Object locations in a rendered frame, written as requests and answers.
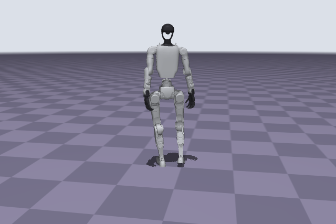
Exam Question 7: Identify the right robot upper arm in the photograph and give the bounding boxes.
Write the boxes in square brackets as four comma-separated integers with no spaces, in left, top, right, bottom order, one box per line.
[179,47,191,75]

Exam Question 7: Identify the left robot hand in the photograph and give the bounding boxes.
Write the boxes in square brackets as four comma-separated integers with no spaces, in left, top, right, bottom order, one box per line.
[143,90,154,111]

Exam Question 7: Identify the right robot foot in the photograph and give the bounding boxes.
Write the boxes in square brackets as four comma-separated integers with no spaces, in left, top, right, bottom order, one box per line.
[177,156,185,163]

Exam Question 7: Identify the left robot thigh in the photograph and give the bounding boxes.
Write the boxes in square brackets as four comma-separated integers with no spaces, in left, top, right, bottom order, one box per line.
[149,90,164,135]

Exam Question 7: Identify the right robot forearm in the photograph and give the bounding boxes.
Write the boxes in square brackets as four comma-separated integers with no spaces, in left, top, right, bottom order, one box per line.
[185,69,195,93]

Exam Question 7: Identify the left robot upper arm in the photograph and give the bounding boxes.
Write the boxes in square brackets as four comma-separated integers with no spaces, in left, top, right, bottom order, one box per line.
[146,46,157,76]

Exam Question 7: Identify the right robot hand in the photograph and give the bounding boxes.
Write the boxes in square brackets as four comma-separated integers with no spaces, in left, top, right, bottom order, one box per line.
[185,89,195,109]

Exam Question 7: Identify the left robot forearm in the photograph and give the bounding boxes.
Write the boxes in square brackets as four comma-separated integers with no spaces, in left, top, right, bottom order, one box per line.
[143,68,152,95]

